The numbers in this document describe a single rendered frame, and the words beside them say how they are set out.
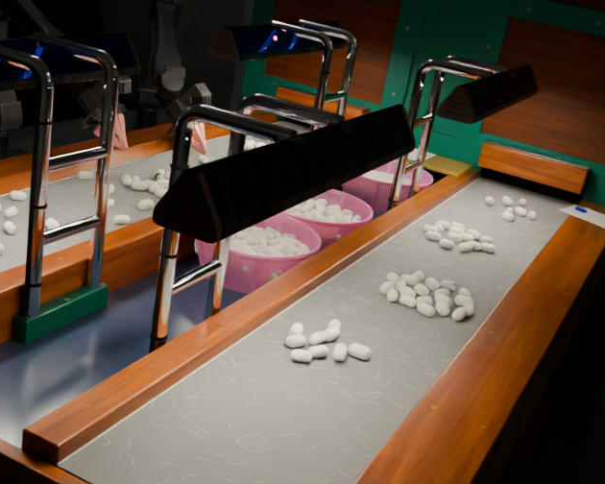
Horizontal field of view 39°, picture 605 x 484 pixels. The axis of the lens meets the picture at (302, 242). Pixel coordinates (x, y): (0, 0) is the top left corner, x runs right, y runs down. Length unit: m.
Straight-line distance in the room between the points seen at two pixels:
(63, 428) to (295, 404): 0.33
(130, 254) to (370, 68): 1.29
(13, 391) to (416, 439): 0.57
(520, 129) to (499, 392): 1.35
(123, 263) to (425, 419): 0.68
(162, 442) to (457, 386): 0.46
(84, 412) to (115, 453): 0.07
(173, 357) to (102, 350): 0.22
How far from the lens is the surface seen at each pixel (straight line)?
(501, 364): 1.41
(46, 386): 1.31
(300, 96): 2.71
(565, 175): 2.48
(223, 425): 1.14
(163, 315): 1.24
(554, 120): 2.54
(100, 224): 1.47
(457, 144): 2.60
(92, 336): 1.45
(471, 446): 1.17
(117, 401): 1.12
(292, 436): 1.14
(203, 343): 1.27
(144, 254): 1.66
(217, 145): 2.41
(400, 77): 2.63
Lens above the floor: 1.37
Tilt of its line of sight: 21 degrees down
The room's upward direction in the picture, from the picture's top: 10 degrees clockwise
